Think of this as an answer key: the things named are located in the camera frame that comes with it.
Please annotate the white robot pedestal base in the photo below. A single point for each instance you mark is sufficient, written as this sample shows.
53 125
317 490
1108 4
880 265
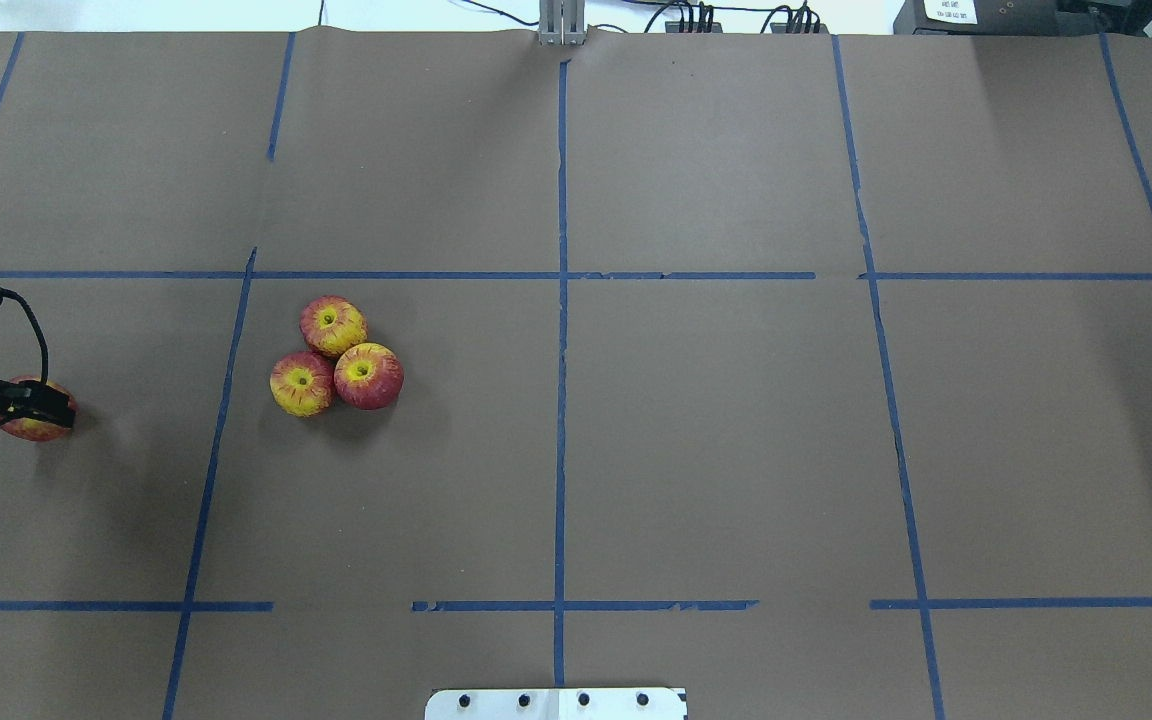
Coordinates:
559 703

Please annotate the aluminium frame post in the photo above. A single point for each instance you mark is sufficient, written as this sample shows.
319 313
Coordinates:
562 23

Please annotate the right red yellow apple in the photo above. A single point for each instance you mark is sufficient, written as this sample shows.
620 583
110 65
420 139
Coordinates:
368 376

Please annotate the front red yellow apple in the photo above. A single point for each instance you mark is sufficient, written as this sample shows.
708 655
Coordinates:
302 384

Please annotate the lone red yellow apple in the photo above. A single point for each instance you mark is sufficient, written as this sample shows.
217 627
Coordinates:
41 431

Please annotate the back red yellow apple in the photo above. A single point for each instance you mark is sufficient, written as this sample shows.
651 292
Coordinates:
330 325

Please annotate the black box with label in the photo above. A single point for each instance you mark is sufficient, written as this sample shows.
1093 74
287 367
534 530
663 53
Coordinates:
1009 18

